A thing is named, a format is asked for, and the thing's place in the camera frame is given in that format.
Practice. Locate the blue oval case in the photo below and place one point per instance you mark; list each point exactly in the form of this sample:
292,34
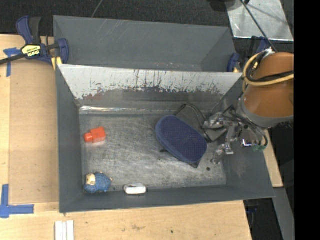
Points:
181,139

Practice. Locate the grey metal bin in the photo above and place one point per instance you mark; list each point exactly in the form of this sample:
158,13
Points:
140,146

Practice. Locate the blue toy sheep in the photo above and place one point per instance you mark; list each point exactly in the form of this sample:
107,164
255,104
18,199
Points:
98,183

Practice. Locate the orange-red plastic block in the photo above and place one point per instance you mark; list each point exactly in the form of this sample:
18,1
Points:
96,134

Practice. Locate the small white block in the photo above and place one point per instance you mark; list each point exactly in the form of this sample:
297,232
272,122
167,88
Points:
135,189

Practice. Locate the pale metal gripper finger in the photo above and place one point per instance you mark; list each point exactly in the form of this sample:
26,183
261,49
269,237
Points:
226,149
213,122

